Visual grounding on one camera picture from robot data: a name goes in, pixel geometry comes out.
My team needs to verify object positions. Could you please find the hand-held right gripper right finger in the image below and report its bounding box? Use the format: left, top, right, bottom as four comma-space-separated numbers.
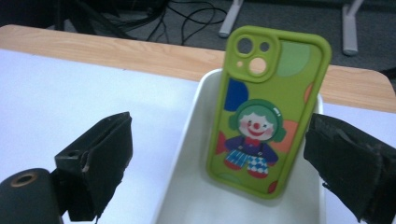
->
303, 113, 396, 224

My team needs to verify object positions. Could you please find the looped black floor cable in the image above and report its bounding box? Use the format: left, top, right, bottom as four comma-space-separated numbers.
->
106, 0, 228, 47

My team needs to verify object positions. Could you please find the white table sheet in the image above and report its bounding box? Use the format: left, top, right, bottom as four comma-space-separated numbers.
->
0, 48, 396, 224

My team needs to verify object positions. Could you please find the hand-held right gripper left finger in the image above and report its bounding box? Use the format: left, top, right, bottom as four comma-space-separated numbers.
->
54, 111, 134, 222

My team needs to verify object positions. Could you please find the black metal stand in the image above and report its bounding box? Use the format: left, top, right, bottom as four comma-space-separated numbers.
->
0, 0, 136, 41

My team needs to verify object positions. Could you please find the white plastic storage bin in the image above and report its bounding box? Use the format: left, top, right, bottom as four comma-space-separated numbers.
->
152, 68, 328, 224

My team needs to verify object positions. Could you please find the green clown phone case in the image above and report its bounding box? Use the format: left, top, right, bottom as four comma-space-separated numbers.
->
205, 25, 332, 200

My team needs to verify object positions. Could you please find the white metal stand frame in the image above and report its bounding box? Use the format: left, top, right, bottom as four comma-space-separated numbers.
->
219, 0, 365, 57

